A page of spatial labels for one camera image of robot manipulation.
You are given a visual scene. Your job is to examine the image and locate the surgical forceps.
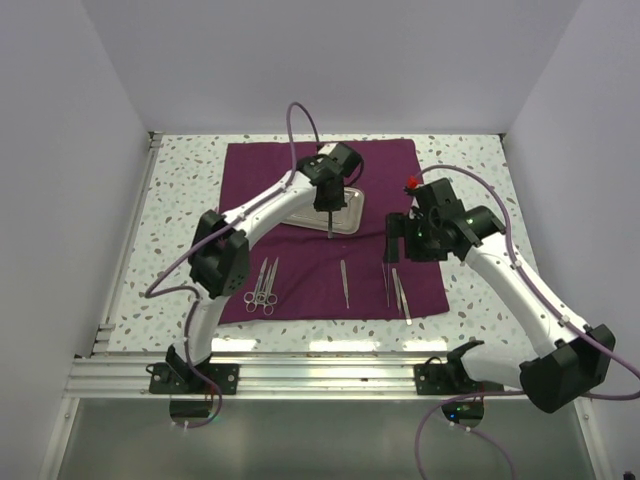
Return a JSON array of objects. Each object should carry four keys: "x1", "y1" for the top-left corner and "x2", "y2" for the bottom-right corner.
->
[{"x1": 244, "y1": 264, "x2": 277, "y2": 316}]

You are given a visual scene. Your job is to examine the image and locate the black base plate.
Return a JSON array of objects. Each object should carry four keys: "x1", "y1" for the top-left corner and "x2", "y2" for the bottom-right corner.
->
[
  {"x1": 145, "y1": 362, "x2": 240, "y2": 395},
  {"x1": 413, "y1": 357, "x2": 505, "y2": 395}
]

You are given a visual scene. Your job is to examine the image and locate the aluminium rail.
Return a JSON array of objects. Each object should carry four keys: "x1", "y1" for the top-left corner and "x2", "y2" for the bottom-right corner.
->
[
  {"x1": 88, "y1": 131, "x2": 164, "y2": 357},
  {"x1": 64, "y1": 352, "x2": 587, "y2": 399}
]

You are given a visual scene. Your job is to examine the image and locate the steel instrument tray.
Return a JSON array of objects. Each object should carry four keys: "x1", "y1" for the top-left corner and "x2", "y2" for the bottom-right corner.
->
[{"x1": 282, "y1": 187, "x2": 365, "y2": 235}]

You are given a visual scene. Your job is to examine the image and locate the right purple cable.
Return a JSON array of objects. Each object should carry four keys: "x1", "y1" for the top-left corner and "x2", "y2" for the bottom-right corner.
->
[{"x1": 403, "y1": 165, "x2": 640, "y2": 480}]

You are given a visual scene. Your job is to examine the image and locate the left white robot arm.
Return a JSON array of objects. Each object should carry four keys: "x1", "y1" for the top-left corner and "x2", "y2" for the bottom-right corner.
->
[{"x1": 165, "y1": 172, "x2": 345, "y2": 393}]

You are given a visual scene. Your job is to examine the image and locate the surgical scissors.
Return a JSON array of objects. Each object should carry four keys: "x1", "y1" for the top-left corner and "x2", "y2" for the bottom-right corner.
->
[{"x1": 244, "y1": 258, "x2": 268, "y2": 306}]

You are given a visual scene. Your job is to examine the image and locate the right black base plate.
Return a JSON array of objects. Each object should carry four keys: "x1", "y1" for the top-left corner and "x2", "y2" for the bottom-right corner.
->
[{"x1": 413, "y1": 357, "x2": 505, "y2": 395}]

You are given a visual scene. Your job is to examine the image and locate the steel tweezers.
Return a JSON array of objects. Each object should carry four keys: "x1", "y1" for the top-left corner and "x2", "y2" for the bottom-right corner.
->
[
  {"x1": 382, "y1": 262, "x2": 391, "y2": 308},
  {"x1": 397, "y1": 277, "x2": 413, "y2": 326},
  {"x1": 391, "y1": 267, "x2": 404, "y2": 318}
]

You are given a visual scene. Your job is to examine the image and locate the purple cloth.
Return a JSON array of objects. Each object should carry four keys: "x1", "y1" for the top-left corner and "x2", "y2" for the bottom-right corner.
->
[{"x1": 219, "y1": 139, "x2": 450, "y2": 325}]

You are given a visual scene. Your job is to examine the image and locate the aluminium front rail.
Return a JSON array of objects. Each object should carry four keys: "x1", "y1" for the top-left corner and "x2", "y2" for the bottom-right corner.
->
[{"x1": 64, "y1": 352, "x2": 587, "y2": 399}]

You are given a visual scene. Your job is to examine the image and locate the aluminium left side rail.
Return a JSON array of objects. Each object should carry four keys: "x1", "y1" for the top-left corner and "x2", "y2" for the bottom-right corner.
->
[{"x1": 88, "y1": 131, "x2": 164, "y2": 357}]

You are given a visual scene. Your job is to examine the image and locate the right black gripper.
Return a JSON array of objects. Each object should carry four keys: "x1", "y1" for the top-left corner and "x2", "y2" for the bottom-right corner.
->
[{"x1": 384, "y1": 211, "x2": 448, "y2": 263}]

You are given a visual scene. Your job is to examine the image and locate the purple cable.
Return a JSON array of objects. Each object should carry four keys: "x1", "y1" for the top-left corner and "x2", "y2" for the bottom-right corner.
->
[
  {"x1": 403, "y1": 165, "x2": 640, "y2": 480},
  {"x1": 144, "y1": 101, "x2": 366, "y2": 434}
]

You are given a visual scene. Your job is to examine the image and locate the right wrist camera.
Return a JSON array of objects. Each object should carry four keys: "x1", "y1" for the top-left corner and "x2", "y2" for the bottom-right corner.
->
[{"x1": 404, "y1": 177, "x2": 465, "y2": 222}]

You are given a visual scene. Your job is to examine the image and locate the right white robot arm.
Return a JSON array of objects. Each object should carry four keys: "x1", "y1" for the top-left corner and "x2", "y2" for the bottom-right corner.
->
[{"x1": 384, "y1": 202, "x2": 616, "y2": 413}]

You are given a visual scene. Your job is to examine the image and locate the ring handled clamp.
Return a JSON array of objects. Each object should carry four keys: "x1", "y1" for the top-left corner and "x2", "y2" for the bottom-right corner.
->
[{"x1": 258, "y1": 258, "x2": 279, "y2": 306}]

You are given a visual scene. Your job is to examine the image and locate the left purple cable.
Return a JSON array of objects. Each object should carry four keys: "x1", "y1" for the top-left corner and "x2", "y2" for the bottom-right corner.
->
[{"x1": 144, "y1": 101, "x2": 366, "y2": 434}]

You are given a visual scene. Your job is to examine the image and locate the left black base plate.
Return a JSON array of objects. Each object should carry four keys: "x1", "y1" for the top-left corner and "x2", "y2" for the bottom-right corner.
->
[{"x1": 145, "y1": 362, "x2": 240, "y2": 395}]

